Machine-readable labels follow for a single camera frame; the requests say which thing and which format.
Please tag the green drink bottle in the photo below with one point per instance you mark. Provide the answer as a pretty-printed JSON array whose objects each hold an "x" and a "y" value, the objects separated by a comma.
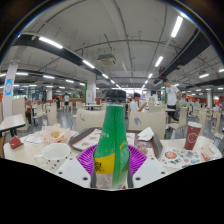
[{"x": 111, "y": 140}]

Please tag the person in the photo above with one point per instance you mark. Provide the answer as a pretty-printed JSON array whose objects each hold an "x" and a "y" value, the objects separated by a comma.
[
  {"x": 135, "y": 105},
  {"x": 172, "y": 96},
  {"x": 66, "y": 99}
]

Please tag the dark food tray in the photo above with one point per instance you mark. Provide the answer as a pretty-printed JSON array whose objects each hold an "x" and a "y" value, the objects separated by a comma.
[{"x": 83, "y": 140}]

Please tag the crumpled food wrapper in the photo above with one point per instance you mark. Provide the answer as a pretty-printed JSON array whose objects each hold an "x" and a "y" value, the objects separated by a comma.
[{"x": 55, "y": 134}]

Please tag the ceiling air conditioner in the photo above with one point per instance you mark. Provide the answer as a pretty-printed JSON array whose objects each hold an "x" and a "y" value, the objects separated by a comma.
[{"x": 106, "y": 60}]

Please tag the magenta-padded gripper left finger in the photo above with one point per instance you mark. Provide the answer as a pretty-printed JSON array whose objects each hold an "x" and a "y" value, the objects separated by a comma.
[{"x": 75, "y": 170}]

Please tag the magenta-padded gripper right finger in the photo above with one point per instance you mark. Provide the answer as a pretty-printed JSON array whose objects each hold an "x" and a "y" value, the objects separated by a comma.
[{"x": 148, "y": 170}]

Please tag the blue round pillar sign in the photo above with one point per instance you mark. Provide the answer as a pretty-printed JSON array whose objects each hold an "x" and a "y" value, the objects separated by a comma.
[{"x": 8, "y": 86}]

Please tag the beige side table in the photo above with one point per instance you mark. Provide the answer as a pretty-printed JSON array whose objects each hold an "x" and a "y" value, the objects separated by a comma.
[{"x": 11, "y": 120}]

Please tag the small red box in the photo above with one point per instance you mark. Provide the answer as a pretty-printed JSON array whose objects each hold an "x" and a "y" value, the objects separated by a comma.
[{"x": 16, "y": 142}]

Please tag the ceiling lights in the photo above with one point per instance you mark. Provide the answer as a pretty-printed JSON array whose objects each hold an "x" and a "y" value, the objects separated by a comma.
[{"x": 176, "y": 26}]

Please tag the beige canteen chairs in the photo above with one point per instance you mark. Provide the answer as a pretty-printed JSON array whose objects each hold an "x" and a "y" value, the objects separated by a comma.
[{"x": 88, "y": 118}]

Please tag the red paper cup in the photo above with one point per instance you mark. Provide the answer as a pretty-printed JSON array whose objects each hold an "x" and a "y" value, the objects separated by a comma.
[{"x": 192, "y": 135}]

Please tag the printed sticker sheet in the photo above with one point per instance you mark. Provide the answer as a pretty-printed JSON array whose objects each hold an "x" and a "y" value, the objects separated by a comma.
[{"x": 178, "y": 156}]

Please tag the white napkin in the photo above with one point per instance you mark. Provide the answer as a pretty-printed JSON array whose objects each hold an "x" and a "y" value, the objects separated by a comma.
[{"x": 145, "y": 134}]

